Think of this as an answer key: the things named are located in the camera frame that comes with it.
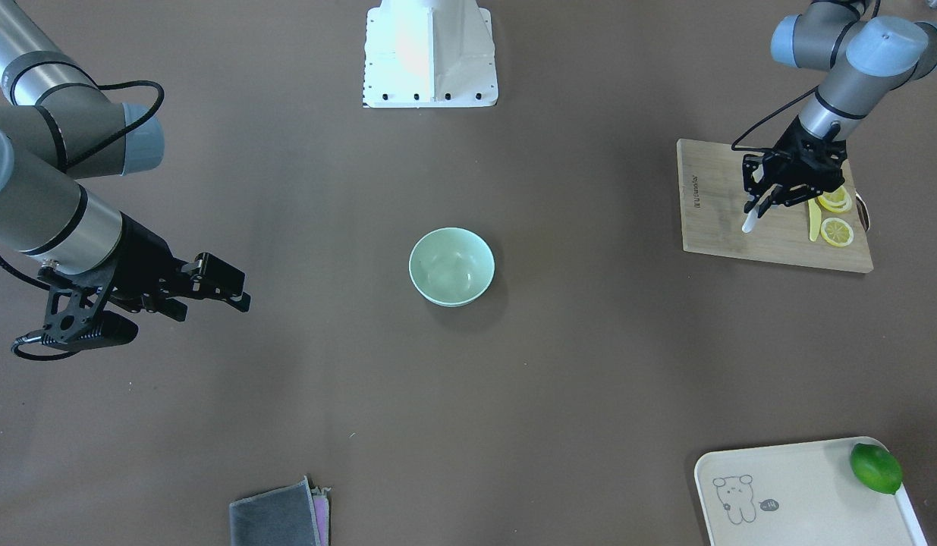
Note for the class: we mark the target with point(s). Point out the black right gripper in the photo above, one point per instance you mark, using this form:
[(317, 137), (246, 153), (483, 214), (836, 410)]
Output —
[(140, 255)]

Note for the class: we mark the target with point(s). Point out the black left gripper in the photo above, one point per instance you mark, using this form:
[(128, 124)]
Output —
[(807, 154)]

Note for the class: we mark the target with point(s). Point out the light green bowl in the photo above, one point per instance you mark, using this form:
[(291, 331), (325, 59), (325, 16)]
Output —
[(451, 267)]

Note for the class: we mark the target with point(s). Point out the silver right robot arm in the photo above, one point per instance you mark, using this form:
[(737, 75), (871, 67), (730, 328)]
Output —
[(96, 264)]

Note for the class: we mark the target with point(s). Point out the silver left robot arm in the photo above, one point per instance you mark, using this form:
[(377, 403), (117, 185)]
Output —
[(863, 61)]

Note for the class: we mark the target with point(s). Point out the bamboo cutting board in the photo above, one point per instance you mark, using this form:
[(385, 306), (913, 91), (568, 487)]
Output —
[(712, 197)]

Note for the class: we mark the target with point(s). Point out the grey folded cloth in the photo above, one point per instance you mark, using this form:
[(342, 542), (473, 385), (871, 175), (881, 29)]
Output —
[(299, 514)]

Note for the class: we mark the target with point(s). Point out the green lime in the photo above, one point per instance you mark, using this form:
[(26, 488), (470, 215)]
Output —
[(876, 468)]

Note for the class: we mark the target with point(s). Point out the cream rabbit tray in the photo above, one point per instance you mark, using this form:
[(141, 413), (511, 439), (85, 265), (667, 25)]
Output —
[(799, 494)]

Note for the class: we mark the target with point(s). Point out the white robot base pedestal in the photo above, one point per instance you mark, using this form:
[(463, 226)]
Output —
[(429, 54)]

